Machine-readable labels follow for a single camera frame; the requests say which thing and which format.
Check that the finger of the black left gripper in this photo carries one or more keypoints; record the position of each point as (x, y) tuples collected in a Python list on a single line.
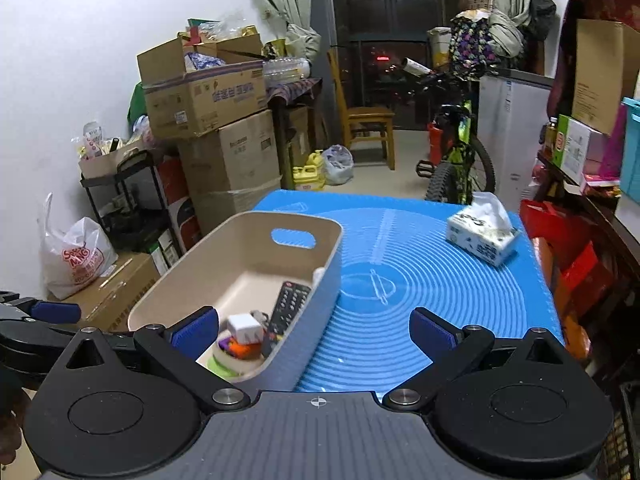
[(51, 311)]

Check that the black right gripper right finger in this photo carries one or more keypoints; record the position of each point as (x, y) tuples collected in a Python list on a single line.
[(515, 408)]

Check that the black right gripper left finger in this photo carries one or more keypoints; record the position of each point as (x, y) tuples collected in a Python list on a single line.
[(120, 405)]

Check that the white packing tape roll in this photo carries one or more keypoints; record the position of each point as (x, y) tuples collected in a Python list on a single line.
[(226, 366)]

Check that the purple orange toy knife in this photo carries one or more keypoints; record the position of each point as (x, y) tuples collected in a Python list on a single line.
[(240, 351)]

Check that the white power adapter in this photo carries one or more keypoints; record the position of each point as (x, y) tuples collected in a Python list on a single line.
[(245, 329)]

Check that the beige plastic storage bin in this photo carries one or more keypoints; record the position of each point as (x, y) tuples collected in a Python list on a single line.
[(240, 266)]

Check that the black tv remote control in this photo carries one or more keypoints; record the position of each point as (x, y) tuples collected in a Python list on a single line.
[(291, 299)]

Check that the white red plastic bag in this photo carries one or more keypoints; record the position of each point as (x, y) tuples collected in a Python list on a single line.
[(74, 259)]

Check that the brown cardboard box on floor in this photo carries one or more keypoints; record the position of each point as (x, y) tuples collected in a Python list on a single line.
[(107, 302)]

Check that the blue silicone baking mat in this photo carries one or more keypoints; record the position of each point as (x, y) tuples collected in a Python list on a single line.
[(395, 258)]

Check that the white tissue pack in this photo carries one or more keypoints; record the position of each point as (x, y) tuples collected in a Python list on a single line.
[(483, 229)]

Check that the black metal shelf rack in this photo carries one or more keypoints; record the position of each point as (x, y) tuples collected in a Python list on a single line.
[(133, 227)]

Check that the large stacked cardboard box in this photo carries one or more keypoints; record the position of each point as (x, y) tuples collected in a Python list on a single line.
[(232, 169)]

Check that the green black bicycle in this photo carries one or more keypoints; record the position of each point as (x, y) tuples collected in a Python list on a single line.
[(457, 164)]

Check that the yellow oil jug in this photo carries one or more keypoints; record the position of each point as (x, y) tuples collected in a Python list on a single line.
[(310, 177)]

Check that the grey plastic bag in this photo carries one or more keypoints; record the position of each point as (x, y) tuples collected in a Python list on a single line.
[(338, 165)]

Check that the green white carton box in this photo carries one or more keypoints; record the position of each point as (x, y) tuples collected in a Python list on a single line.
[(579, 150)]

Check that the wooden chair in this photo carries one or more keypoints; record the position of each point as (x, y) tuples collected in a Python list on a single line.
[(363, 123)]

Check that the white freezer cabinet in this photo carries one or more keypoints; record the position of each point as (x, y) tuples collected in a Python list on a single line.
[(512, 111)]

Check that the open top cardboard box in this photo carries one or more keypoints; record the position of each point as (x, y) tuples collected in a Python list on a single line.
[(193, 89)]

